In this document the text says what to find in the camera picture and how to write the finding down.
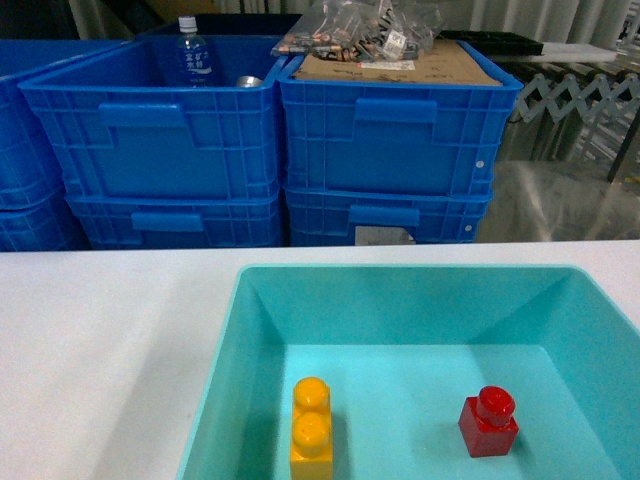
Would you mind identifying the clear bag of parts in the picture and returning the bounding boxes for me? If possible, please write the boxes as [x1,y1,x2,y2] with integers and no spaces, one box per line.
[271,1,444,63]

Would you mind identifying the black tray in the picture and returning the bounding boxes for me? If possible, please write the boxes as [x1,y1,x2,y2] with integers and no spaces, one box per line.
[438,30,544,56]

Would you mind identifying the blue crate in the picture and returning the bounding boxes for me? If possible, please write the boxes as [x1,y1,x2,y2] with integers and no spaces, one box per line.
[284,186,493,247]
[278,42,523,197]
[65,195,283,250]
[0,38,132,211]
[1,193,91,252]
[17,34,291,202]

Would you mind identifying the silver can top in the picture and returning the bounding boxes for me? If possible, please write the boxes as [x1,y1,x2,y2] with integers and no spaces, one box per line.
[235,75,263,88]

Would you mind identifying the blue crate far left upper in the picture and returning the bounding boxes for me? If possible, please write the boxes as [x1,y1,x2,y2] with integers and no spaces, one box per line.
[0,38,132,211]

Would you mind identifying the water bottle blue label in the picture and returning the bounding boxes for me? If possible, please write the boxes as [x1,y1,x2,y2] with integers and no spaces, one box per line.
[176,16,215,87]

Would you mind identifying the blue crate upper right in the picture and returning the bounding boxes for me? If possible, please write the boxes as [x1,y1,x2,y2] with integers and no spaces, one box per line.
[278,42,523,197]

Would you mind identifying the blue crate far left lower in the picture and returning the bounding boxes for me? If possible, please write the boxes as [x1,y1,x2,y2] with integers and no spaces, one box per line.
[1,193,91,252]

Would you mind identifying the yellow two-stud block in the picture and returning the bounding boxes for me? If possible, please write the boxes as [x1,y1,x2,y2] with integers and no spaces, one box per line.
[289,377,334,480]

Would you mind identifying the blue crate lower right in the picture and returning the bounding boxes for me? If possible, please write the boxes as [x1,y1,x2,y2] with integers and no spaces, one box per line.
[284,186,493,247]

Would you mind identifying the grey accordion conveyor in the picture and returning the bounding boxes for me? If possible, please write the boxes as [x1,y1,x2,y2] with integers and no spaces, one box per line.
[514,72,639,123]

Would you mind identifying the brown cardboard sheet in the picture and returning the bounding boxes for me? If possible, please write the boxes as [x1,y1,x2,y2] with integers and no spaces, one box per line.
[293,40,501,86]

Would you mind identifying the teal plastic bin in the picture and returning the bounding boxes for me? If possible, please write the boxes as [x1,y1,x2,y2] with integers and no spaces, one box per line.
[178,265,639,479]

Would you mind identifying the red single-stud block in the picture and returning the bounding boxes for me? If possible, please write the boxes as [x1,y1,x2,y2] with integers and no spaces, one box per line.
[458,385,519,458]

